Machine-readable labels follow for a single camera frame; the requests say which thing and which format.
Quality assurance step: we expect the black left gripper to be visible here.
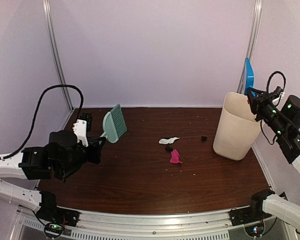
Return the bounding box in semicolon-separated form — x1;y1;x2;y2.
57;135;105;178

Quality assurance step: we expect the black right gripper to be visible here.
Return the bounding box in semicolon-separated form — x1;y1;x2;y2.
246;87;288;138

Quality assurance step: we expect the blue plastic dustpan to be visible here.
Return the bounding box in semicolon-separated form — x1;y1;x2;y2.
243;58;255;96

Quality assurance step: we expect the green hand brush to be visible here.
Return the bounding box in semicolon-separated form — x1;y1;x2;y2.
101;104;127;144

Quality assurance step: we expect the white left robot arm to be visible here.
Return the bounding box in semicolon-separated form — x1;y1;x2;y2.
0;130;107;227

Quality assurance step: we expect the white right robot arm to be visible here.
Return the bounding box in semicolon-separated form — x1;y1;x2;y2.
246;87;300;234

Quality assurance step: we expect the beige plastic waste bin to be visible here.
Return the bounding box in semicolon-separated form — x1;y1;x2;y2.
213;92;261;161

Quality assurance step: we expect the white paper scrap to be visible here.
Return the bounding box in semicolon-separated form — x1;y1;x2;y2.
158;136;180;145

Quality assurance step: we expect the pink paper scrap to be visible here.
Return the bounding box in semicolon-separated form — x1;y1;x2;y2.
170;149;183;164

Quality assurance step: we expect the left circuit board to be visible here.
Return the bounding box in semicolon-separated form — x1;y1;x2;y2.
43;222;65;238

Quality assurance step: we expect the circuit board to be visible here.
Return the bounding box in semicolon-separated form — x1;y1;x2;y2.
244;224;265;238
43;222;65;238

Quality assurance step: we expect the right circuit board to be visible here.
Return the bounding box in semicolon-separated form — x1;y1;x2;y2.
244;224;265;238

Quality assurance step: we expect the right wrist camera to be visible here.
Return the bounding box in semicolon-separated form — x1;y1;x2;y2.
272;86;285;106

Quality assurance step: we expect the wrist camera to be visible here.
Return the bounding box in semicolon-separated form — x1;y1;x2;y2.
72;112;93;147
272;86;285;106

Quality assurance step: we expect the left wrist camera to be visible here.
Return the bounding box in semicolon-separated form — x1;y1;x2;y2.
72;112;93;147

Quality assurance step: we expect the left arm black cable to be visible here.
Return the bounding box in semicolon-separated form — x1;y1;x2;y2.
0;84;84;161

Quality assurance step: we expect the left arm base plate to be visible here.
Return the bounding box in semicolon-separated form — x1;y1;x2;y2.
36;207;80;227

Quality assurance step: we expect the aluminium front rail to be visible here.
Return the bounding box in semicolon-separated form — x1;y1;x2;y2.
9;192;300;240

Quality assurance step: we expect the right aluminium frame post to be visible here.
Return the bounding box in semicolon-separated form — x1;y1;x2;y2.
236;0;263;94

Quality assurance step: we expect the aluminium frame post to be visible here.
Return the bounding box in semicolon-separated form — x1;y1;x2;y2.
236;0;263;94
41;0;75;113

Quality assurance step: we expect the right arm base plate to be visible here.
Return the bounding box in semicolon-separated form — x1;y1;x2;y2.
228;206;265;226

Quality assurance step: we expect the left aluminium frame post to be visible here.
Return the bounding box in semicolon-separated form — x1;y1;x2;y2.
41;0;75;113

